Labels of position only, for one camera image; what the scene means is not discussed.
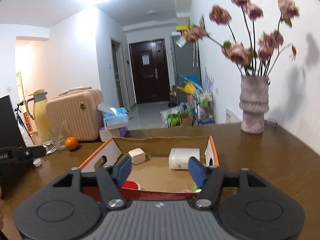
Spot translucent plastic box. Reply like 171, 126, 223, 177
169, 148, 200, 170

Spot cream plug adapter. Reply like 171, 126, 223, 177
128, 148, 146, 165

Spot person's hand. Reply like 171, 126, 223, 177
0, 187, 4, 230

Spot small white bottle cap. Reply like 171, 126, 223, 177
33, 159, 42, 167

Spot yellow thermos bottle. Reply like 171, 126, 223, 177
25, 89, 51, 144

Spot clear drinking glass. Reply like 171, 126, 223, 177
50, 121, 68, 151

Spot red cardboard box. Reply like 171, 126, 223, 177
80, 136, 220, 201

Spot orange fruit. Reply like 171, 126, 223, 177
65, 137, 79, 151

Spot white purple tissue box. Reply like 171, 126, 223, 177
99, 127, 128, 142

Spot pink ribbed suitcase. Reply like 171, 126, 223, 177
46, 87, 104, 141

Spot blue tissue pack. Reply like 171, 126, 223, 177
97, 102, 129, 129

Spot pink textured vase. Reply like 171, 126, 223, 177
239, 75, 270, 134

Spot grey refrigerator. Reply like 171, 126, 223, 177
170, 33, 202, 106

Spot dark entrance door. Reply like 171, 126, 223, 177
129, 39, 170, 104

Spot dried pink roses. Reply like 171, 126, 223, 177
182, 0, 300, 78

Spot yellow box on refrigerator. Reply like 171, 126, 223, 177
176, 25, 193, 31

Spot wall picture frame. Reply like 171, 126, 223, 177
199, 14, 207, 31

